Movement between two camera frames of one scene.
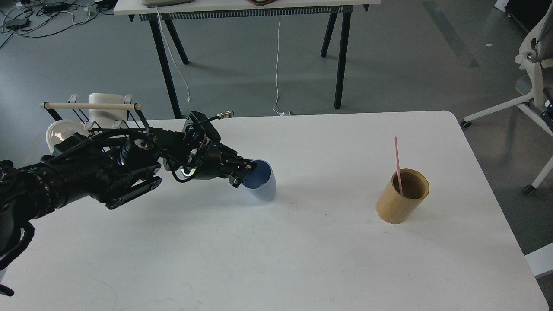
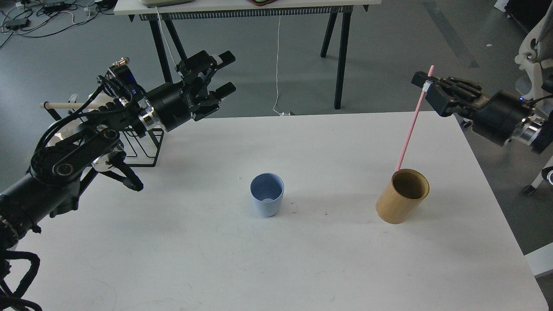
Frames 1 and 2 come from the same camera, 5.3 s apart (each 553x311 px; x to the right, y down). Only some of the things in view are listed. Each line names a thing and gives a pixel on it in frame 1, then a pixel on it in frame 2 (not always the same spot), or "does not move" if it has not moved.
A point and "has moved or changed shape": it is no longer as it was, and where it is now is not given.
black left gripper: (210, 159) → (173, 103)
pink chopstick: (398, 166) → (412, 129)
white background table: (171, 11) does not move
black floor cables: (40, 18) does not move
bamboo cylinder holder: (393, 208) does not move
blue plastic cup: (262, 182) has moved or changed shape
